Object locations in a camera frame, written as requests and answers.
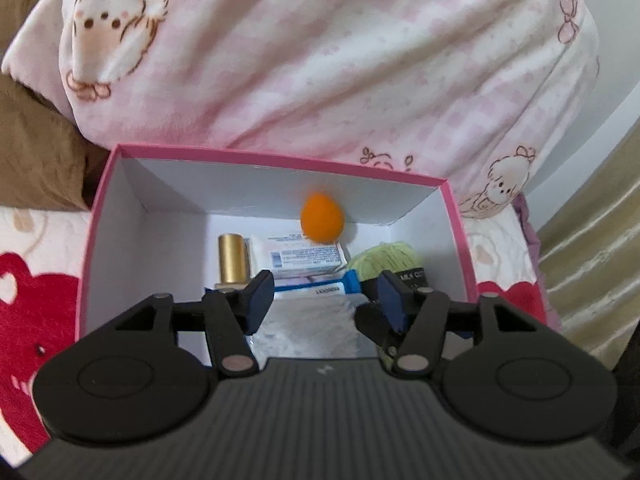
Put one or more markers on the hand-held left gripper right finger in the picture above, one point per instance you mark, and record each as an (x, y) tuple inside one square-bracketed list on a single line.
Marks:
[(389, 301)]

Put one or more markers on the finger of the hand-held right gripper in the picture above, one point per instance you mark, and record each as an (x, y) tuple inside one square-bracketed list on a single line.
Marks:
[(372, 324)]

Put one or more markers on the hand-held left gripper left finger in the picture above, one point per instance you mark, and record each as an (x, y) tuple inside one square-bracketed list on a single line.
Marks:
[(260, 300)]

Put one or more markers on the gold cylindrical container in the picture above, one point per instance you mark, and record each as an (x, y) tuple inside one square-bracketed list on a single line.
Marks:
[(234, 257)]

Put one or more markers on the clear plastic bag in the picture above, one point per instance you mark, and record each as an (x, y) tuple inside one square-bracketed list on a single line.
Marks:
[(305, 327)]

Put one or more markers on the small white blue packet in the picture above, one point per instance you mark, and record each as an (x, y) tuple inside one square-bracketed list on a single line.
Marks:
[(295, 256)]

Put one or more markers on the blue wet wipes pack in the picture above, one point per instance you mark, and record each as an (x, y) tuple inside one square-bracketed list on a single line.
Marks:
[(325, 289)]

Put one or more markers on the orange makeup sponge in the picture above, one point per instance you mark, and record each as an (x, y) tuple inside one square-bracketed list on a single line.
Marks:
[(322, 217)]

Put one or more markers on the pink cardboard box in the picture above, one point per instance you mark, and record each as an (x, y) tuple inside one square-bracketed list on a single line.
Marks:
[(165, 220)]

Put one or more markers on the green yarn ball black label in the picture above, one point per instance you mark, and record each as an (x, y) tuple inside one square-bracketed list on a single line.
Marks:
[(380, 260)]

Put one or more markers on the beige satin curtain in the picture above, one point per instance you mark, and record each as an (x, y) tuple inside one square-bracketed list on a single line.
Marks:
[(590, 270)]

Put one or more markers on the white red printed blanket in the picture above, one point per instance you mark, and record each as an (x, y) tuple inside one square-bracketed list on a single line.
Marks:
[(30, 300)]

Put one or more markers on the pink checked cartoon pillow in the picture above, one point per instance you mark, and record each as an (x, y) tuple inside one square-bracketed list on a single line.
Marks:
[(325, 60)]

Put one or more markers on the brown pillow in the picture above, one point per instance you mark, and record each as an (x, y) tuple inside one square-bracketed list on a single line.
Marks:
[(35, 160)]

